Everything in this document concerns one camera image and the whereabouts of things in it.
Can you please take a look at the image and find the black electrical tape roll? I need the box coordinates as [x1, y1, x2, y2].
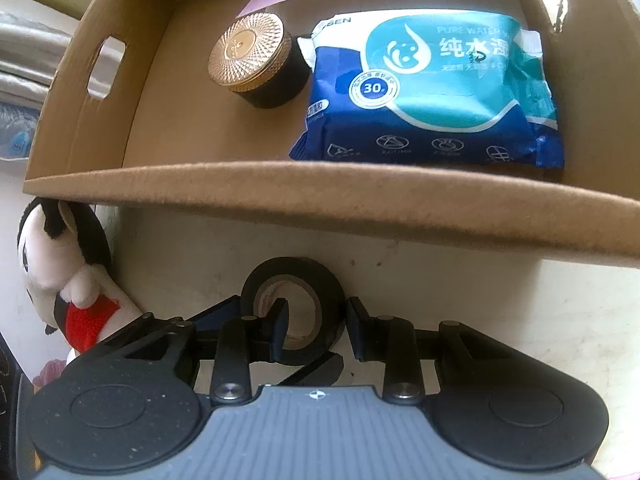
[241, 257, 346, 366]

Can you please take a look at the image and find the blue wet wipes pack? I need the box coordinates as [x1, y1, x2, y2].
[290, 9, 564, 169]

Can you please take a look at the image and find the black jar with gold lid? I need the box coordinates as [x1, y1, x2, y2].
[207, 12, 311, 108]

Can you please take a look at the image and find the plush doll with red bib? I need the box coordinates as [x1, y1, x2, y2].
[16, 197, 142, 362]

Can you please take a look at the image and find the brown cardboard box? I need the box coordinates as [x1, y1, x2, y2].
[22, 0, 640, 267]

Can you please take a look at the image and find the clear plastic water bottle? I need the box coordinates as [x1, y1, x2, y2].
[0, 102, 40, 160]

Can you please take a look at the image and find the silver quilted fabric roll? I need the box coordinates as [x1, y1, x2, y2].
[1, 12, 70, 110]

